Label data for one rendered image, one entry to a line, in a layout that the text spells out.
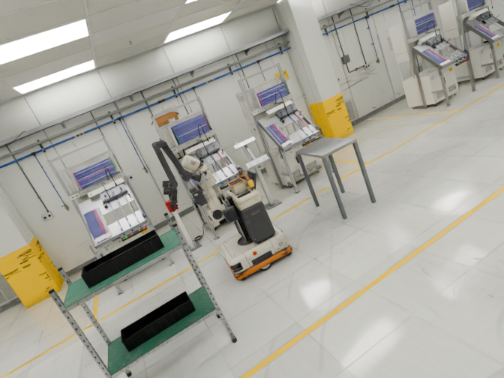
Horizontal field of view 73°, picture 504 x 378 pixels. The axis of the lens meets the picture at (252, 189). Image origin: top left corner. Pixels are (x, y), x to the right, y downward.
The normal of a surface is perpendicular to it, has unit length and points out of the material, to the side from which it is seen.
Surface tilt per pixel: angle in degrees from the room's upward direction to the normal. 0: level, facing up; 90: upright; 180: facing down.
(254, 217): 90
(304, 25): 90
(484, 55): 90
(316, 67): 90
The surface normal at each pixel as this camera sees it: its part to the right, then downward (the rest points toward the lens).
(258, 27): 0.38, 0.12
